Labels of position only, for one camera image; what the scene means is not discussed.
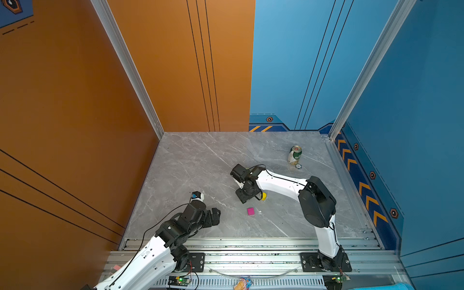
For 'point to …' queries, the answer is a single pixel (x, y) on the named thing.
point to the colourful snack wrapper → (243, 284)
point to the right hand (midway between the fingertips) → (243, 196)
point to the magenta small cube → (251, 211)
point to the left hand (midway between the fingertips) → (213, 212)
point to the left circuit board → (179, 280)
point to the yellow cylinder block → (264, 196)
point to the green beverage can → (294, 156)
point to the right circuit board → (340, 278)
